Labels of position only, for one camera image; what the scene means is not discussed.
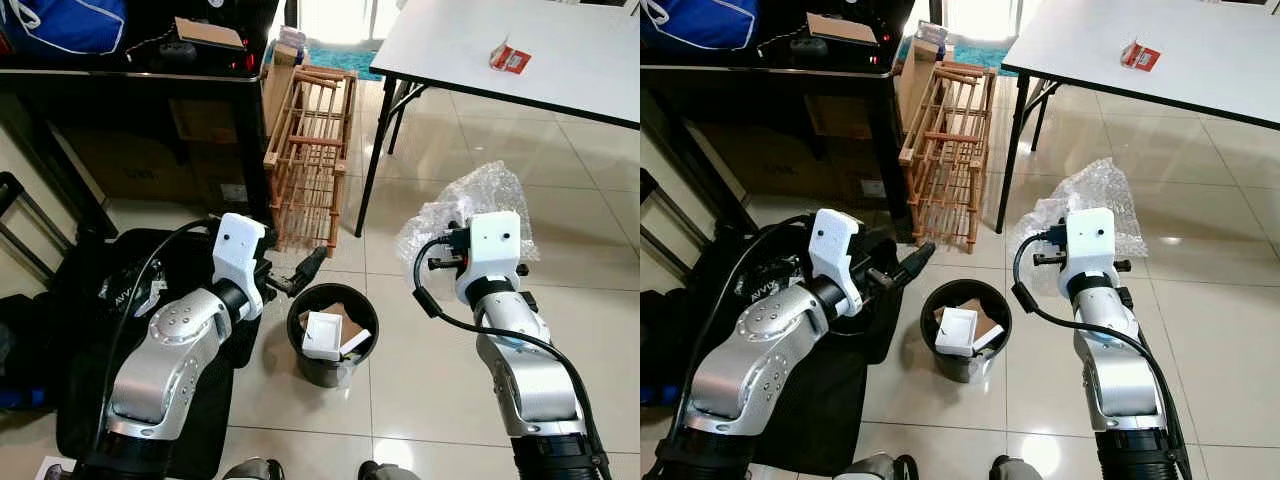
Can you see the round black rubbish bin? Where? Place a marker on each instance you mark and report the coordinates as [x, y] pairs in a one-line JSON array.
[[950, 365], [315, 370]]

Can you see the small white carton box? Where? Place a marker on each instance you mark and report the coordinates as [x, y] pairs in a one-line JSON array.
[[320, 335], [955, 332]]

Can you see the wooden slatted rack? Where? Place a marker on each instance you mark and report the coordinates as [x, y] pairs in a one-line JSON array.
[[945, 155], [310, 160]]

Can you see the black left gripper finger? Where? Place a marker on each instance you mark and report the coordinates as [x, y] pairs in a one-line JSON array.
[[915, 262], [310, 268]]

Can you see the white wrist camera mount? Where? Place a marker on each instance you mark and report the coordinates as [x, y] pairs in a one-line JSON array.
[[835, 245], [492, 250], [240, 250], [1090, 245]]

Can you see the robot leg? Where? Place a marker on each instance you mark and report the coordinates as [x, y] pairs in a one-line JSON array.
[[390, 472], [875, 468], [255, 470], [1018, 470]]

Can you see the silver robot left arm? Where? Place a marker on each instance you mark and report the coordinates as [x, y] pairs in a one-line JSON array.
[[745, 365], [165, 360]]

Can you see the clear bubble wrap sheet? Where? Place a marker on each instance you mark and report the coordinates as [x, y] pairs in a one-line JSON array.
[[1100, 185], [480, 190]]

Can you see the brown cardboard piece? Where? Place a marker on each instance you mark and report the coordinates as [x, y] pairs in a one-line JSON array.
[[350, 320], [985, 318]]

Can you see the small brown cardboard box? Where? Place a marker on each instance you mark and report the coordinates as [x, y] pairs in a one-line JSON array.
[[835, 115], [205, 120]]

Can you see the teal rug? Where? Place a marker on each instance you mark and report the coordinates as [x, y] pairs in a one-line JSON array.
[[985, 55], [345, 58]]

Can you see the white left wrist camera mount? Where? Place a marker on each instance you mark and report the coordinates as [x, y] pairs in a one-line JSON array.
[[240, 250], [835, 245]]

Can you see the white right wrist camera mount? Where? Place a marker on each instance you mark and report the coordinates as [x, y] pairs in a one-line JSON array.
[[1090, 245], [492, 250]]

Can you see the robot right leg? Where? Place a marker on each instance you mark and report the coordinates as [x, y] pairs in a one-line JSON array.
[[390, 472], [1018, 470]]

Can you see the blue white plastic package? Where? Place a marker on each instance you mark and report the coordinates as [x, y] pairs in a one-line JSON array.
[[135, 290], [748, 295]]

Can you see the robot left leg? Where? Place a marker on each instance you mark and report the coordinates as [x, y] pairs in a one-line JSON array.
[[255, 470], [875, 468]]

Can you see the blue fabric bag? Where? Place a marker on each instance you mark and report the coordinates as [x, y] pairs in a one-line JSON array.
[[700, 22], [60, 25]]

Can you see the upright flat cardboard box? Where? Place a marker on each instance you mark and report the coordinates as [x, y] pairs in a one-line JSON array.
[[278, 90], [915, 85]]

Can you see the red white small packet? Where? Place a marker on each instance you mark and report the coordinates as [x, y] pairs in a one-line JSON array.
[[510, 60], [1141, 56]]

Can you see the flat brown box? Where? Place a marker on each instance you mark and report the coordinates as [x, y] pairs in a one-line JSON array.
[[210, 32], [842, 28]]

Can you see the large brown cardboard box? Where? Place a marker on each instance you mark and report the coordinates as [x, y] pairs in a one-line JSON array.
[[770, 160], [130, 165]]

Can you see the black fabric suitcase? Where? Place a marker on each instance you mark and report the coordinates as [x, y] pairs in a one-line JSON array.
[[90, 400], [820, 410]]

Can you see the black desk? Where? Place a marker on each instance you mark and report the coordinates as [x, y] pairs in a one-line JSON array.
[[770, 75], [130, 75]]

